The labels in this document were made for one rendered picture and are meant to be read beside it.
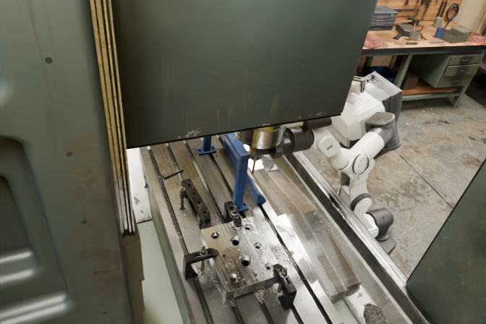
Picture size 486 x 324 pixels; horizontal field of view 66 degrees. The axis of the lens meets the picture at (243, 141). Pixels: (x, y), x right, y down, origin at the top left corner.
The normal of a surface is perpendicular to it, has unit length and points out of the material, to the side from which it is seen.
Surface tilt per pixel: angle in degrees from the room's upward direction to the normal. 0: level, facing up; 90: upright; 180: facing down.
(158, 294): 0
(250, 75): 90
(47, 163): 90
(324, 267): 8
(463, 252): 90
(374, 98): 23
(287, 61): 90
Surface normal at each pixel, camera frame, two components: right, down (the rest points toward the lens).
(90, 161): 0.39, 0.59
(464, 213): -0.92, 0.15
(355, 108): -0.26, -0.67
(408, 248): 0.11, -0.79
